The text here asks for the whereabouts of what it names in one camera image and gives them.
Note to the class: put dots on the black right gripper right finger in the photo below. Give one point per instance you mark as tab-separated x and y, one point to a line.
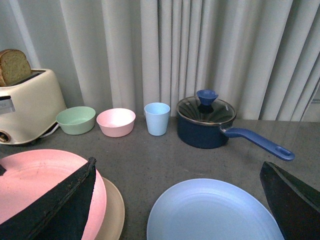
294	204

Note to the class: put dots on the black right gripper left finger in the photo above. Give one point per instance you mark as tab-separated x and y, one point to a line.
60	214

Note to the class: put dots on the pink plate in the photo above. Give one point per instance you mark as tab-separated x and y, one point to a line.
31	174

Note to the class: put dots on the cream beige plate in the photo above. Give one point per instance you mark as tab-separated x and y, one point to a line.
114	219

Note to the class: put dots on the light blue plate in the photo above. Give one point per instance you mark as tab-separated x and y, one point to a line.
209	209

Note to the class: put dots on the green bowl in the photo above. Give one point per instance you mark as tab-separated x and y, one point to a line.
76	120

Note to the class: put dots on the pink bowl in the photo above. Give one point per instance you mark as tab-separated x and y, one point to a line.
116	122

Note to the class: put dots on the cream white toaster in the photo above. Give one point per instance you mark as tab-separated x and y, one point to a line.
28	109

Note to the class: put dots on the dark blue saucepan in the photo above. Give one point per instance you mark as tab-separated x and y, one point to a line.
215	136

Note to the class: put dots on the glass lid with blue knob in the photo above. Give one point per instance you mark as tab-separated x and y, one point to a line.
205	108

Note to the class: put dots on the light blue cup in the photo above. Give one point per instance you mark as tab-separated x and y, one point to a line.
157	117

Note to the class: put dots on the grey curtain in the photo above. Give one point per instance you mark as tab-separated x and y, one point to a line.
261	56

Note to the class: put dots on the brown bread slice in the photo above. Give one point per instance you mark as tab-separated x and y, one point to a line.
14	67

